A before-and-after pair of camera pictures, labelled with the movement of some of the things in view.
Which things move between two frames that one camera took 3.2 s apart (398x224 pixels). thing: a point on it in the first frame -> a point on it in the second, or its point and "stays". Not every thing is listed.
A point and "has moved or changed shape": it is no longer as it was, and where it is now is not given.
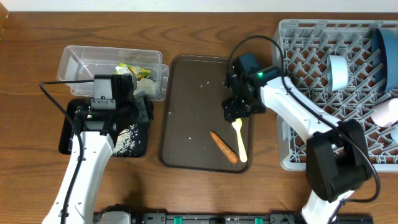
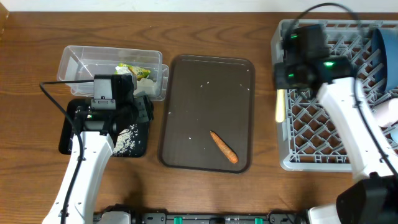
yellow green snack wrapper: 139,73 stays
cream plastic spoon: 237,124 has moved or changed shape
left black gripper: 145,112 stays
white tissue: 143,86 stays
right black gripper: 232,112 -> 280,71
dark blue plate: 385,58 stays
